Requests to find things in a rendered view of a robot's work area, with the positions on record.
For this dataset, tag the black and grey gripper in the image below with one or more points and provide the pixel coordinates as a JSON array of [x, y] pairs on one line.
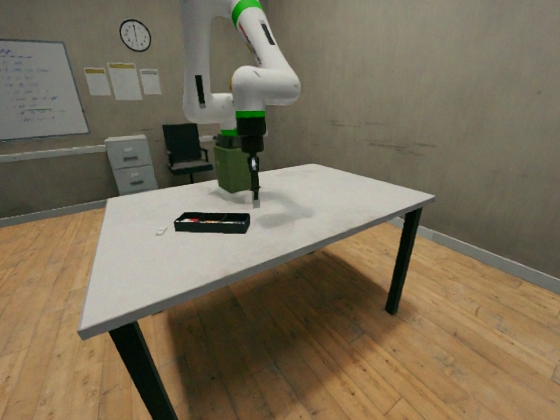
[[253, 145]]

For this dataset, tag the dark grey three-compartment bin rack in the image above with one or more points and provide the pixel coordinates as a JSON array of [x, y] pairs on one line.
[[232, 223]]

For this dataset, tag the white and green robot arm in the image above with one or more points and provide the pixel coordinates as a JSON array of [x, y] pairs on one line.
[[251, 88]]

